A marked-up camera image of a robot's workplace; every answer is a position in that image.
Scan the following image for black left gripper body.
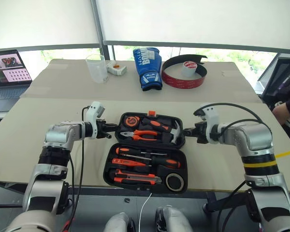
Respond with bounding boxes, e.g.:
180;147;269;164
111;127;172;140
96;118;110;139

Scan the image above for black monitor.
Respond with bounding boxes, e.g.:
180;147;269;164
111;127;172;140
254;52;290;110

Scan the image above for black power cable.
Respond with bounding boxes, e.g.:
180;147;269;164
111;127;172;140
214;180;247;232

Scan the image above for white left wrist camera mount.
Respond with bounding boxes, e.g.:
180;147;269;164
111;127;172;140
83;101;106;140

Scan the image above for orange black tape measure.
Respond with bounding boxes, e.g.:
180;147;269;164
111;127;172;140
124;116;141;128

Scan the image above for orange handled pliers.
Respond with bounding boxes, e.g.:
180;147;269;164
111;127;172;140
119;130;159;142

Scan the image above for open grey laptop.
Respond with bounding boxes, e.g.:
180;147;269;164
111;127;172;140
0;49;33;113

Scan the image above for yellow strap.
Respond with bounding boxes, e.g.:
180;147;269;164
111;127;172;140
242;148;290;171

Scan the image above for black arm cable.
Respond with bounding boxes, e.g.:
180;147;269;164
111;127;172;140
193;102;273;136
62;105;91;232

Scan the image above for white tape roll red print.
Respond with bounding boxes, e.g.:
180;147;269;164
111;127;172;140
181;60;198;78

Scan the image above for silver robot left leg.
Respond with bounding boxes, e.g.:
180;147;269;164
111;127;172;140
103;212;136;232

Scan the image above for orange test pen screwdriver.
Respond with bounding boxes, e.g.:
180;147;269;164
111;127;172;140
111;158;152;168

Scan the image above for grey window frame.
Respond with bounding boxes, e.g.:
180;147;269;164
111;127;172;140
0;0;290;61

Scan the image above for silver shaft screwdriver orange black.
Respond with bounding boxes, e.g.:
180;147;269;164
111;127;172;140
115;146;168;156

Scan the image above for black electrical tape roll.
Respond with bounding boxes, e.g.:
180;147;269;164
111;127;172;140
165;172;186;192

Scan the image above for white thin cable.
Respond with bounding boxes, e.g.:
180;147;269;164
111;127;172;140
138;191;153;232

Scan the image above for black metal table leg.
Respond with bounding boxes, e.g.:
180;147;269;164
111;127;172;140
202;192;247;214

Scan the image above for clear plastic measuring cup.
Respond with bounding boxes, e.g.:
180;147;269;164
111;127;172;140
85;54;109;84

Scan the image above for blue boxing glove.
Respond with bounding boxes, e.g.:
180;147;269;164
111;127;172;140
132;47;163;92

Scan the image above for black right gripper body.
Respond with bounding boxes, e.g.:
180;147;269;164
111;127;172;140
195;121;209;145

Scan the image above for orange black utility knife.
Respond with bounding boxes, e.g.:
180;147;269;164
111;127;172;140
113;169;163;186

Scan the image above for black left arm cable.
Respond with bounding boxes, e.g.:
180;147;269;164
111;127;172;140
62;105;91;232

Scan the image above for black plastic tool case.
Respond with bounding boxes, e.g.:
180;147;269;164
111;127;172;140
102;110;189;194

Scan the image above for silver robot leg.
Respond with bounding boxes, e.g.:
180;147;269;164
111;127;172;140
103;212;136;232
155;205;193;232

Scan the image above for red and black belt loop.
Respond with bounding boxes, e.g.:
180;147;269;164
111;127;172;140
161;54;208;90

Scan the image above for silver robot right leg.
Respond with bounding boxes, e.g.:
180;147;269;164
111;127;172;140
155;205;193;232

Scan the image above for white device with orange button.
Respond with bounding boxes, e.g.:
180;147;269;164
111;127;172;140
106;60;128;76

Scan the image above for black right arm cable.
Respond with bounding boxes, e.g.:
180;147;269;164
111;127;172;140
193;102;273;136

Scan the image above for thin red wire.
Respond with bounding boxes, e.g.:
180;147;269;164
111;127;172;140
62;217;76;231

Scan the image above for white roller blind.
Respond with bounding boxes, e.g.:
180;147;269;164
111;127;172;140
96;0;290;53
0;0;101;51

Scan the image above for claw hammer orange black handle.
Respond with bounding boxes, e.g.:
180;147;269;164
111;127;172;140
142;116;183;145

